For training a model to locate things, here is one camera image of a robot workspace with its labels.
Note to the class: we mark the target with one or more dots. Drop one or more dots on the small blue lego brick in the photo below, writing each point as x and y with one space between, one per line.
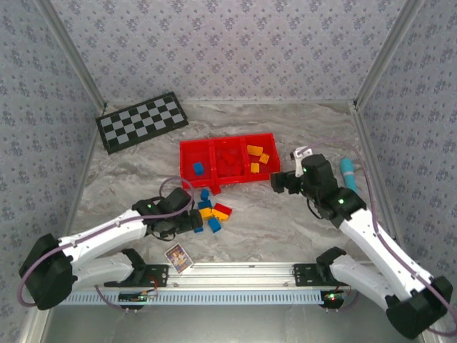
198 229
204 194

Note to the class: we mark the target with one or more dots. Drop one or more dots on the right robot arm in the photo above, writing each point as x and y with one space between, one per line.
385 253

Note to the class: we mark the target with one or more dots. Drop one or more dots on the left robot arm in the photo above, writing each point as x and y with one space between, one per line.
107 234

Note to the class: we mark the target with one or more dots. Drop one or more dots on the small yellow lego brick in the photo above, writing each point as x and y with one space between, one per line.
255 167
264 158

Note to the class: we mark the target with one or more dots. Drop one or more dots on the teal cylinder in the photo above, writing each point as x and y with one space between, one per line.
348 173

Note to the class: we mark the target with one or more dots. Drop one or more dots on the small red lego brick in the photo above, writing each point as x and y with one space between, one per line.
215 189

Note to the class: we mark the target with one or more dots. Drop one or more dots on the large yellow lego brick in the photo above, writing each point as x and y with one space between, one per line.
255 149

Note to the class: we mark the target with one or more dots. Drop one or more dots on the printed playing card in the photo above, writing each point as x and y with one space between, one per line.
178 258

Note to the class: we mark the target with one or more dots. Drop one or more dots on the small circuit board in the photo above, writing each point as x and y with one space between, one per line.
137 297
333 297

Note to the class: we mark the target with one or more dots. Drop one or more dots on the black and grey checkerboard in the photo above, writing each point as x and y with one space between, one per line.
143 121

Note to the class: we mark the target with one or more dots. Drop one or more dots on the aluminium table edge rail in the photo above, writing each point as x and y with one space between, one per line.
364 139
83 180

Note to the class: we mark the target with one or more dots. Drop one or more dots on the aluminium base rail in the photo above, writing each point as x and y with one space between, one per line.
232 273

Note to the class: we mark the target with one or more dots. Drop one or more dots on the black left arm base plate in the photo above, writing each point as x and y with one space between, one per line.
157 275

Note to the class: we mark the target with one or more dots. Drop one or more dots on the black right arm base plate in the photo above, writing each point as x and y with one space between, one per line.
303 274

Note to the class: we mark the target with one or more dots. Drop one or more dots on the aluminium frame post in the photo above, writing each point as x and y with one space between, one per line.
388 53
71 53

